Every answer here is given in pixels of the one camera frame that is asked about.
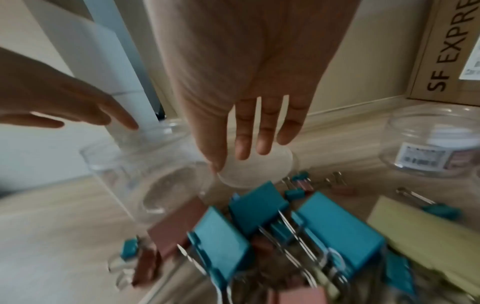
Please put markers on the person's right hand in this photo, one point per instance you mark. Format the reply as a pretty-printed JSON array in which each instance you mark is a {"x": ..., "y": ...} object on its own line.
[{"x": 240, "y": 65}]

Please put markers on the brown cardboard box black logo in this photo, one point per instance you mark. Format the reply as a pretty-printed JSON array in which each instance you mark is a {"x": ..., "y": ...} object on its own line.
[{"x": 442, "y": 44}]

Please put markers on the large clear plastic jar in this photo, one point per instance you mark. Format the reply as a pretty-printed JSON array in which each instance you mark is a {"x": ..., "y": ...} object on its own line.
[{"x": 123, "y": 166}]

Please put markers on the small clear plastic jar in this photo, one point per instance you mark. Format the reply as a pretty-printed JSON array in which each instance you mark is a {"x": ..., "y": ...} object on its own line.
[{"x": 420, "y": 133}]

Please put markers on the small binder clips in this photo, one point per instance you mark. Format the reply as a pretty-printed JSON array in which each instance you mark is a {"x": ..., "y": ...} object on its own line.
[{"x": 294, "y": 194}]

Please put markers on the person's left hand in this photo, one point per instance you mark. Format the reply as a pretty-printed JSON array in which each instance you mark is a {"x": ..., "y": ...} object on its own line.
[{"x": 45, "y": 95}]

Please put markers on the heap of large binder clips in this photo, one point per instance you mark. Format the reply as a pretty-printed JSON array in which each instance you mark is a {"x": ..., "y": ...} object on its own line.
[{"x": 337, "y": 228}]

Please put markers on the large clear plastic lid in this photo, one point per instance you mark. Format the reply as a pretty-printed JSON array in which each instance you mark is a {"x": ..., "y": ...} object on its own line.
[{"x": 258, "y": 172}]

